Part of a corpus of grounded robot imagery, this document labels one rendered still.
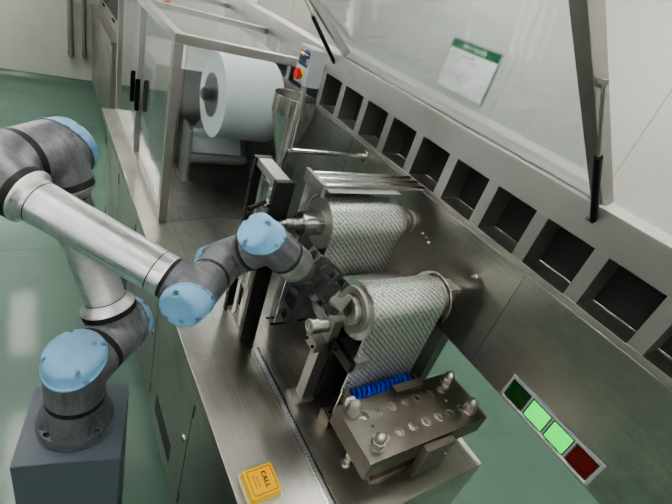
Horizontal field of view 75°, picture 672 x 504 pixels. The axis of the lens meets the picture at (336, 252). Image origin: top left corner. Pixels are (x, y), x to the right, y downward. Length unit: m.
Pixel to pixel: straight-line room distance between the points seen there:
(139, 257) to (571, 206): 0.85
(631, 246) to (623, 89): 2.70
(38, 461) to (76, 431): 0.09
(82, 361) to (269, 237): 0.46
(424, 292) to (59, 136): 0.84
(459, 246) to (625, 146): 2.46
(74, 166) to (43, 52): 5.35
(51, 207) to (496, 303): 0.96
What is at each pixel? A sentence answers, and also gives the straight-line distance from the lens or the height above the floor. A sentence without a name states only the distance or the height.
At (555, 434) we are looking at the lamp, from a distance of 1.17.
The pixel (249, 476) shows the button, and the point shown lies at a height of 0.92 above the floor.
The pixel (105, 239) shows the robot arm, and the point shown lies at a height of 1.44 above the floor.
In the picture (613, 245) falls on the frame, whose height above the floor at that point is 1.60.
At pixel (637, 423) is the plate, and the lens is 1.08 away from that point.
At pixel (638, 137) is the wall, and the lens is 3.55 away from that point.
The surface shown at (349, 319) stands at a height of 1.24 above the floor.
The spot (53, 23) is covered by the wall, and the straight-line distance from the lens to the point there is 6.22.
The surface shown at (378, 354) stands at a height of 1.14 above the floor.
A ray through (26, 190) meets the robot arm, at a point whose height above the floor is 1.47.
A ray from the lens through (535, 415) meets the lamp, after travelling 1.18.
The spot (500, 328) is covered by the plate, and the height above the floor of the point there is 1.28.
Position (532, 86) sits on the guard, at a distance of 0.93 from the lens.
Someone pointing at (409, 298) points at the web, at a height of 1.30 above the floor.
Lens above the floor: 1.88
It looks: 30 degrees down
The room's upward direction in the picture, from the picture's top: 19 degrees clockwise
